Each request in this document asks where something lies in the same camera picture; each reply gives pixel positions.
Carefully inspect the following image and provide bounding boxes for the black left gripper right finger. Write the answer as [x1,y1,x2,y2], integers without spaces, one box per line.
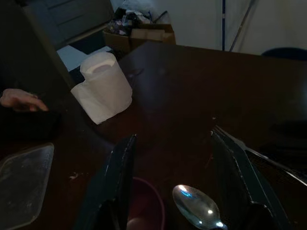
[210,129,297,230]

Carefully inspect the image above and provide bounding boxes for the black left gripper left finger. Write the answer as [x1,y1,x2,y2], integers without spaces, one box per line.
[78,133,138,230]

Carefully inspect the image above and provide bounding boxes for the person's left hand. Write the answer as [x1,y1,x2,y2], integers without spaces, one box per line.
[0,88,49,113]

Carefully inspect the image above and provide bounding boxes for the maroon cup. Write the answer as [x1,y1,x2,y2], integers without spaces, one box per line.
[127,176,166,230]

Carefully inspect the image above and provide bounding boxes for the silver metal spoon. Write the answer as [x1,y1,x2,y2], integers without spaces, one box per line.
[172,184,228,230]

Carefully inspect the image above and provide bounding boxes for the clear plastic container lid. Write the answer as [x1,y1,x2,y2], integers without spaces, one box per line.
[0,142,55,226]

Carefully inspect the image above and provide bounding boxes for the white toilet paper roll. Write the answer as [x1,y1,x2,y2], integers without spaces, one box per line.
[70,51,134,126]

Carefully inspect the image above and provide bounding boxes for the dark blue round bin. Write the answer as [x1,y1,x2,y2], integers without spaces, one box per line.
[261,47,307,61]

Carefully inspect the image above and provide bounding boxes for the large brown cardboard box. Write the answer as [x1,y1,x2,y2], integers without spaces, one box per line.
[102,23,177,57]

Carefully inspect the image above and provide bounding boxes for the grey metal pole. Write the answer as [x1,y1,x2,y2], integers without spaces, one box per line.
[229,0,255,52]

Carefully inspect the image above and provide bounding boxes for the blue pole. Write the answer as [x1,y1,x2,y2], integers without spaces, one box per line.
[221,0,227,51]

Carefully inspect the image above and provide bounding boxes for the dark crumpled wrappers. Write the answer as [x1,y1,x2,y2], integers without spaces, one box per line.
[108,7,154,35]

